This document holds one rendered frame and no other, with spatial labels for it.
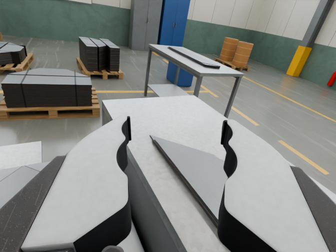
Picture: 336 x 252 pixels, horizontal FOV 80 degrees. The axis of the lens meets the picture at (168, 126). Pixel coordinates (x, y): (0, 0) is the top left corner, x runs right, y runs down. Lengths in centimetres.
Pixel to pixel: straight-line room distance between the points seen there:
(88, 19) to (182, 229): 819
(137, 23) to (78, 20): 200
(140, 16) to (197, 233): 784
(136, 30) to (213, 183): 768
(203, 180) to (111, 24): 814
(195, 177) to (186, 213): 12
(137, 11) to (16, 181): 747
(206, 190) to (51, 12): 813
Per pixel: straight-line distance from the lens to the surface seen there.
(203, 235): 57
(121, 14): 861
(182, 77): 480
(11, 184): 100
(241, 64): 806
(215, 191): 64
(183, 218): 58
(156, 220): 67
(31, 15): 851
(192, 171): 68
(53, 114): 312
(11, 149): 136
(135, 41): 817
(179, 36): 878
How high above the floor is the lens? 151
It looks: 30 degrees down
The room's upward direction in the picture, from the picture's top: 10 degrees clockwise
